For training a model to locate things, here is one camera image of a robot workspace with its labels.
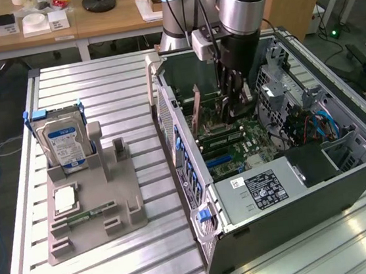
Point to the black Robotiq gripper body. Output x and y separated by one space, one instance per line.
239 51

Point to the small plain white box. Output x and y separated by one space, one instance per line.
58 20

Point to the grey metal disk bay cage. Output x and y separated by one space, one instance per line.
274 97

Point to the white box with black top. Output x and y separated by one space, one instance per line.
6 25

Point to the stack of white papers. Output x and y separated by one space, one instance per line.
148 10

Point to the hard disk in blue caddy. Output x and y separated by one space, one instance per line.
65 147

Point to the grey plastic parts rack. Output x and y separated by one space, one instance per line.
91 235

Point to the green RAM stick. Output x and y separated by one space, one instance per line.
84 217

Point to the grey power supply with label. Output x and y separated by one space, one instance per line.
233 204

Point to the graphics card with metal bracket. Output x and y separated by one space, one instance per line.
196 109

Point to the blue expansion slot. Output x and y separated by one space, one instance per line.
219 162

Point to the long wooden desk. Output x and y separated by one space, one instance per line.
107 20

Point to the open dark grey PC case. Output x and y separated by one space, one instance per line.
279 231

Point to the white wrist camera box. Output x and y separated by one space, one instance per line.
202 43

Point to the silver CPU chip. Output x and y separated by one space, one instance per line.
65 200

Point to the device with green light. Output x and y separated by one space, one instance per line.
334 32

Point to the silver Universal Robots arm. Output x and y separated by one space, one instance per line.
241 8

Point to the black round lamp base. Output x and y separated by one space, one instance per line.
99 2

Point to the green motherboard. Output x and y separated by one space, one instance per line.
254 148

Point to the blue case latch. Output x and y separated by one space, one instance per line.
202 215

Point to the red packet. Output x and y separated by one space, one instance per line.
59 2

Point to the installed black RAM stick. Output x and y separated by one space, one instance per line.
225 142
219 136

